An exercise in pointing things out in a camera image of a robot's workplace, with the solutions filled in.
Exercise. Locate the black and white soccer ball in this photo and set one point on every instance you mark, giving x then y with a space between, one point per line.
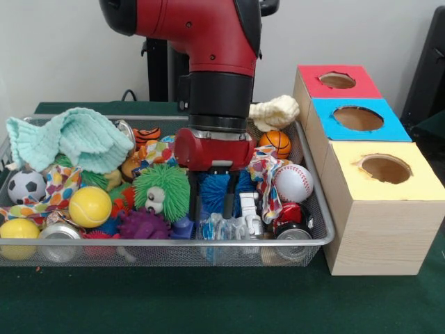
26 188

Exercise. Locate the dark green table cloth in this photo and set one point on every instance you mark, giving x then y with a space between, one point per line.
208 299

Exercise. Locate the green covered side table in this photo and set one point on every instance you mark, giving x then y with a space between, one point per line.
434 123

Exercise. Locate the cream cloth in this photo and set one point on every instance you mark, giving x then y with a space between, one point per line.
274 113

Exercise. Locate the yellow tennis ball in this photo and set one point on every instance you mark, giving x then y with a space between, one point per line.
89 207

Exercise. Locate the orange basketball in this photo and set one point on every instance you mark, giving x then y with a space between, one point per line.
274 144

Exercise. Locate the smooth yellow ball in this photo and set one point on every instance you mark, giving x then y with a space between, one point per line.
19 231

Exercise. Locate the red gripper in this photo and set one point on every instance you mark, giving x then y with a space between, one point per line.
208 151

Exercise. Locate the wooden box with three holes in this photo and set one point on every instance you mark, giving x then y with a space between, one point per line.
382 236

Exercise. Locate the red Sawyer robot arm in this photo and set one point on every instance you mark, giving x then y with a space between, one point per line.
215 41

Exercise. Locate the silver toy robot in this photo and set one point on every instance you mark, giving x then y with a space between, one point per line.
251 215

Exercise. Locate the black upright panel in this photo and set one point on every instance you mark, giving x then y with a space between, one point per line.
427 69

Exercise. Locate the white baseball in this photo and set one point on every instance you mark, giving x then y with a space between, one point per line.
293 183

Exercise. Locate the crushed clear plastic bottle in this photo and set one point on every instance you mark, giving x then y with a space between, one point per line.
217 228

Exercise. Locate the silver mesh bin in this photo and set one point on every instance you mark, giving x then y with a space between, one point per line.
226 248

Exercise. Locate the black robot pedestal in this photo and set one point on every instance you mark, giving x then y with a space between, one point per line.
158 76

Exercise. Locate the green spiky ball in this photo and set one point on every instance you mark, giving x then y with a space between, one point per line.
167 186

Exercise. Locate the mint green cloth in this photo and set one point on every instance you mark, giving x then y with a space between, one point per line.
83 139

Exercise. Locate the blue spiky ball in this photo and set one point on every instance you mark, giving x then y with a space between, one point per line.
213 191

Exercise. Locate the purple spiky toy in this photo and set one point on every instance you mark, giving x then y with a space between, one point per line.
144 226

